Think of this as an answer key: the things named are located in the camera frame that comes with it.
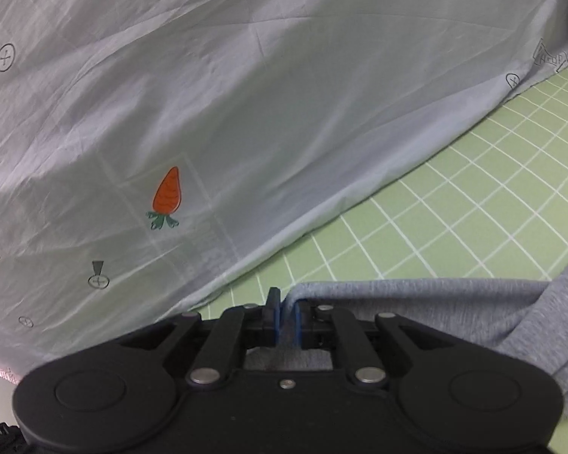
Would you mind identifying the grey carrot print sheet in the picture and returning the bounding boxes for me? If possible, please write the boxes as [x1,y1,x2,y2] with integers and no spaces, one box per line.
[0,0,568,381]

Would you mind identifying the grey sweatpants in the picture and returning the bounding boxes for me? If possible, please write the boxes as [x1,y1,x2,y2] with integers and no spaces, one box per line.
[244,265,568,415]

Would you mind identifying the green grid mat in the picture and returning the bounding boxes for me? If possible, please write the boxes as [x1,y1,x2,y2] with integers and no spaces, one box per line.
[201,67,568,453]

